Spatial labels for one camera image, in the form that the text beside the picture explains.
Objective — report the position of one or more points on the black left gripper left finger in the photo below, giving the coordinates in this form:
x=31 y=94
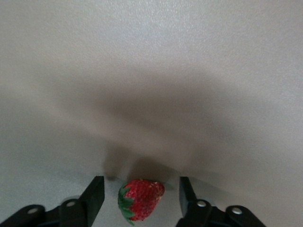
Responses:
x=90 y=208

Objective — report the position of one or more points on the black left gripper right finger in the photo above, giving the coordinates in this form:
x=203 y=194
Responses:
x=191 y=212

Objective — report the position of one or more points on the red strawberry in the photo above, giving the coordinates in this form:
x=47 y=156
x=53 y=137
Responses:
x=144 y=201

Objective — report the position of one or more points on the brown table cover sheet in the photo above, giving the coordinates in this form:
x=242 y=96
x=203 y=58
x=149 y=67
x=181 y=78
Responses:
x=151 y=59

